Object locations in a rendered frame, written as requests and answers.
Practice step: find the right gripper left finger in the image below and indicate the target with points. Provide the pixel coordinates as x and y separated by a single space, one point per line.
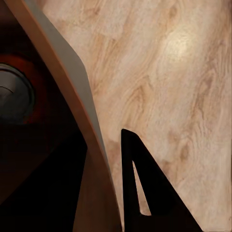
46 200

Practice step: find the can of soda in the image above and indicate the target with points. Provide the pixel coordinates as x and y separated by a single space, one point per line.
27 88

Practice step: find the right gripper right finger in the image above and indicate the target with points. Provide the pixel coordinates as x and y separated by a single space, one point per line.
168 212

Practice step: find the trash can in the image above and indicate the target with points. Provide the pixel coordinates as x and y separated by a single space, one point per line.
25 28

